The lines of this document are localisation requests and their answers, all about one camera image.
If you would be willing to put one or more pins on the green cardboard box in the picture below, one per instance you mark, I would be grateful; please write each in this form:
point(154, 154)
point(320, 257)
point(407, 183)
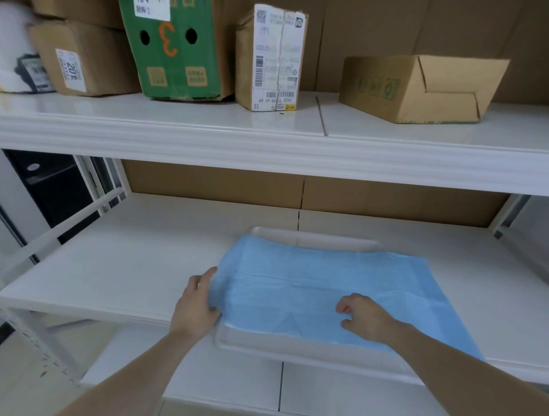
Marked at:
point(184, 81)

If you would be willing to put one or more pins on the person's right hand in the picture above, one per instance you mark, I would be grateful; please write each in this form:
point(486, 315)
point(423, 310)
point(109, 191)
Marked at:
point(373, 319)

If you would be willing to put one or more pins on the white metal shelving rack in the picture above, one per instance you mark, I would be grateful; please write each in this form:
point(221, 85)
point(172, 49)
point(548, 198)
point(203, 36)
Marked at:
point(274, 145)

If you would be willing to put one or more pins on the person's left forearm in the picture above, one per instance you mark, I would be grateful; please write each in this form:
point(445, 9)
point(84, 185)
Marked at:
point(128, 377)

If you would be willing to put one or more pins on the brown box with white label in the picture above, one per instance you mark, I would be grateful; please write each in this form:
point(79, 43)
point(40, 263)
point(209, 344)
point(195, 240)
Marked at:
point(107, 64)

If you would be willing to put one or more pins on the white foam package yellow tape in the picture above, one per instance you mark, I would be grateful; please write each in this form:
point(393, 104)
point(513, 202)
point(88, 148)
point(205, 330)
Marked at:
point(13, 43)

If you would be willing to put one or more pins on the black drawer cabinet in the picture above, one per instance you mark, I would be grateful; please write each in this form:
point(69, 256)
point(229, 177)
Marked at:
point(60, 193)

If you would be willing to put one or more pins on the white window frame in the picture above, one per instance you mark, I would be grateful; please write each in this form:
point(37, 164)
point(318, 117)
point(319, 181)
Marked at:
point(96, 180)

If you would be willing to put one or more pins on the brown cardboard back panel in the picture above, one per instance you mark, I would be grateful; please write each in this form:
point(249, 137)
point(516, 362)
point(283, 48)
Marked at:
point(257, 188)
point(386, 30)

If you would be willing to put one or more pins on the person's left hand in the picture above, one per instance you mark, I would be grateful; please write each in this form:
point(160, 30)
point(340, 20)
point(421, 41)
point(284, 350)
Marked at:
point(193, 308)

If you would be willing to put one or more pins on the small brown cardboard box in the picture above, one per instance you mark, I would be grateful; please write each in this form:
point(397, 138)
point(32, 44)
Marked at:
point(386, 90)

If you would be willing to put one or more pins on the large plain brown cardboard box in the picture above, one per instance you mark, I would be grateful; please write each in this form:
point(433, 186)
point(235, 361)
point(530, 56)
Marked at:
point(86, 13)

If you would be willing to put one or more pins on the white plastic tray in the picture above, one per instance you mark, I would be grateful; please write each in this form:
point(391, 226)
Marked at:
point(300, 238)

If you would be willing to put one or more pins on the blue white absorbent pad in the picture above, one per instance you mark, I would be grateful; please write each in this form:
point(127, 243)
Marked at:
point(300, 291)

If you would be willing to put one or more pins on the tall box with white labels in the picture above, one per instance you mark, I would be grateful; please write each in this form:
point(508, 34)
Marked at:
point(270, 64)

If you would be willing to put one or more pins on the person's right forearm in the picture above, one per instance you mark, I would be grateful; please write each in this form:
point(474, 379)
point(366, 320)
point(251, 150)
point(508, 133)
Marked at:
point(472, 377)

